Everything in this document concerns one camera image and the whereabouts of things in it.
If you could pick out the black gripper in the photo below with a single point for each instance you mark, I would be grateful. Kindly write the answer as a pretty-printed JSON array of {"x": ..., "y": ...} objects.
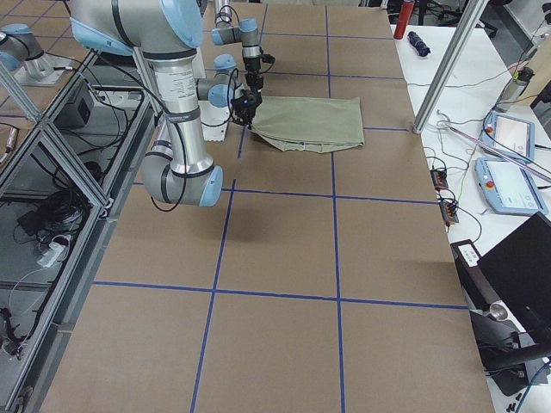
[
  {"x": 242, "y": 104},
  {"x": 251, "y": 67}
]

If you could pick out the olive green long-sleeve shirt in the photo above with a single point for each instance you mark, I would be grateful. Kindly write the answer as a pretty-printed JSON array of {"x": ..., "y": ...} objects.
[{"x": 318, "y": 125}]

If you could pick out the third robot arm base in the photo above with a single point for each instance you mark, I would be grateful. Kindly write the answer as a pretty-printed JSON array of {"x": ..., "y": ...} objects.
[{"x": 22, "y": 54}]

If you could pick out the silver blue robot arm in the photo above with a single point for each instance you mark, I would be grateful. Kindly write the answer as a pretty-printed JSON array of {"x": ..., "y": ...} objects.
[
  {"x": 177, "y": 169},
  {"x": 229, "y": 29}
]

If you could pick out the folded dark blue umbrella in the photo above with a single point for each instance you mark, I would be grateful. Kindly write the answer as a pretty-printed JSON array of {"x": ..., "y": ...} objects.
[{"x": 418, "y": 44}]

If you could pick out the red water bottle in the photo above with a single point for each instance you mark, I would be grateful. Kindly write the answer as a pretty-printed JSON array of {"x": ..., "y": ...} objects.
[{"x": 405, "y": 14}]

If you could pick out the far blue teach pendant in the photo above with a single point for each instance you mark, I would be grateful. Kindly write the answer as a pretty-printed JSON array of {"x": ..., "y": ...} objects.
[{"x": 509, "y": 135}]

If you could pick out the blue teach pendant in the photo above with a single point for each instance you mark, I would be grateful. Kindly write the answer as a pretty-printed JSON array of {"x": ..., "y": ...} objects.
[
  {"x": 509, "y": 135},
  {"x": 507, "y": 188}
]

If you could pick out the grey drink bottle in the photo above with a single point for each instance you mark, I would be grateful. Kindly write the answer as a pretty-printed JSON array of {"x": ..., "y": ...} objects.
[{"x": 515, "y": 88}]

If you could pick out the near blue teach pendant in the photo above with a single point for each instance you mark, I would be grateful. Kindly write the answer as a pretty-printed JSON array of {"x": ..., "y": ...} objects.
[{"x": 507, "y": 188}]

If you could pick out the black monitor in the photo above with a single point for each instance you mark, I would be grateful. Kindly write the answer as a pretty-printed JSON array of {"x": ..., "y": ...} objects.
[{"x": 518, "y": 270}]

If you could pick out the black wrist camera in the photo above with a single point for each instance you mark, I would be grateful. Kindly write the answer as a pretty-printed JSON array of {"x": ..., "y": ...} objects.
[{"x": 268, "y": 59}]

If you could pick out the aluminium frame post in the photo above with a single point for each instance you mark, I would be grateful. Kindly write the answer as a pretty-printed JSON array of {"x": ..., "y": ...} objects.
[{"x": 465, "y": 27}]

